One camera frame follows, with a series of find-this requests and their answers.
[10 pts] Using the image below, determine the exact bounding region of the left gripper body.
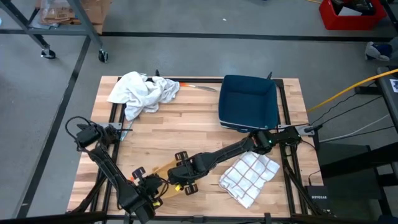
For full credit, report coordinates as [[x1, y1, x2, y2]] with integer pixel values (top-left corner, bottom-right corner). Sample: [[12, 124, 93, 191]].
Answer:
[[138, 174, 165, 203]]

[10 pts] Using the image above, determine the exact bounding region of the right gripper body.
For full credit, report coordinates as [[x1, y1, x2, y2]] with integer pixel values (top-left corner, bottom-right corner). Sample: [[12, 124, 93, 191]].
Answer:
[[167, 154, 208, 186]]

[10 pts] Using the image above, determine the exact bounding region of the yellow waffle towel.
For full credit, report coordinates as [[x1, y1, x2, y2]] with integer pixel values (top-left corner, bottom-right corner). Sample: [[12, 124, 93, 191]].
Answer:
[[150, 158, 184, 200]]

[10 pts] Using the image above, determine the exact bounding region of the white red-checked towel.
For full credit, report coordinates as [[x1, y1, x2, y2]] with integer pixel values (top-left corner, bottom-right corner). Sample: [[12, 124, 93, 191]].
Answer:
[[218, 151, 280, 209]]

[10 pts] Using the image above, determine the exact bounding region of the navy white striped fabric bin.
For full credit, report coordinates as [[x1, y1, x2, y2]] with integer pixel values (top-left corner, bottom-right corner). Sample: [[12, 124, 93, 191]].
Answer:
[[218, 74, 280, 134]]

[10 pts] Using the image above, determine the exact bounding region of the white terry towel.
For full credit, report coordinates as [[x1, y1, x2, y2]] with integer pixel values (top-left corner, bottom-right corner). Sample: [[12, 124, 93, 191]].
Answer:
[[106, 71, 180, 121]]

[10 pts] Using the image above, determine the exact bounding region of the black Netgear router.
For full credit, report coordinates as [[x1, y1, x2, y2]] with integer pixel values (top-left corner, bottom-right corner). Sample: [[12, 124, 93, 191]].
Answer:
[[304, 185, 329, 212]]

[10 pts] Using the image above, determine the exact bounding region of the grey metal wheeled cart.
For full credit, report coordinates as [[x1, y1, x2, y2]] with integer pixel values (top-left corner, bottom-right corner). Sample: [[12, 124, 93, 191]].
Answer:
[[0, 0, 109, 63]]

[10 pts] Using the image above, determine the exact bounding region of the black stand base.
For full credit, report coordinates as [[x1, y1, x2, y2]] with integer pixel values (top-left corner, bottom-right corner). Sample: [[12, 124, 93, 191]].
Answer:
[[317, 141, 398, 224]]

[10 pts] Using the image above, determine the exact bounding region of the cardboard box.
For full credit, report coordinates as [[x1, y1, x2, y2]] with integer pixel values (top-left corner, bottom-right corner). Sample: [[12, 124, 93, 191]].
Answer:
[[34, 0, 113, 35]]

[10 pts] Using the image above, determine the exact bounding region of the clear plastic packet bag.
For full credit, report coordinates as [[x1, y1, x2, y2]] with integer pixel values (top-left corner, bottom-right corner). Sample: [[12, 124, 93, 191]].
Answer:
[[39, 0, 77, 26]]

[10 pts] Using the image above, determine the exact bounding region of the red plastic bin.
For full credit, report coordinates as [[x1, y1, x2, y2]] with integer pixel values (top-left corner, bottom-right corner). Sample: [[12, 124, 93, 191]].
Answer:
[[318, 0, 387, 31]]

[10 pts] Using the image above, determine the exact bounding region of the black side table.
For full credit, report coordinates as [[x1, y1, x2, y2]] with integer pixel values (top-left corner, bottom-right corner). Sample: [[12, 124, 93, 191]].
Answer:
[[374, 65, 398, 134]]

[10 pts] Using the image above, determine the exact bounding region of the person's shoe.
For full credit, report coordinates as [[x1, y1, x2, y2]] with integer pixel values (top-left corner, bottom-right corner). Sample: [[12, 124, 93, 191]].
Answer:
[[364, 40, 394, 62]]

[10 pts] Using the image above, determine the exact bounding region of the black equipment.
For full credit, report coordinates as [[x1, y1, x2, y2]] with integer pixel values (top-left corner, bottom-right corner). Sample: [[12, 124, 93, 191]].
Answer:
[[331, 0, 376, 16]]

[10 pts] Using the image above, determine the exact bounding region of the orange-handled knife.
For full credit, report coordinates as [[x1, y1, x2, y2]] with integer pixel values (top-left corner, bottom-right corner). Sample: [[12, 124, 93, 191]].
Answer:
[[178, 82, 218, 93]]

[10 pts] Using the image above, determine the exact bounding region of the black aluminium table frame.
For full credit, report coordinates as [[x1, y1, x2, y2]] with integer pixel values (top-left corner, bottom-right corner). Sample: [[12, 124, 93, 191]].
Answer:
[[67, 70, 329, 223]]

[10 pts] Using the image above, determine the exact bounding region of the black floor cable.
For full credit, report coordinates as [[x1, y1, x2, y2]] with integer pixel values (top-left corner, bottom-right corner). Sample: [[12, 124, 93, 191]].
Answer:
[[310, 81, 377, 125], [312, 95, 384, 129]]

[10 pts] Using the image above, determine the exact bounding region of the grey floor cable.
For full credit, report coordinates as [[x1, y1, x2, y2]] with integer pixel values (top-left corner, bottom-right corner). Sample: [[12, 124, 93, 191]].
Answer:
[[320, 113, 391, 143]]

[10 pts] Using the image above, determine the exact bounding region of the yellow cable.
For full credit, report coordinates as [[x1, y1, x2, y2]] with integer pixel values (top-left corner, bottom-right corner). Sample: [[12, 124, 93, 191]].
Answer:
[[306, 68, 398, 113]]

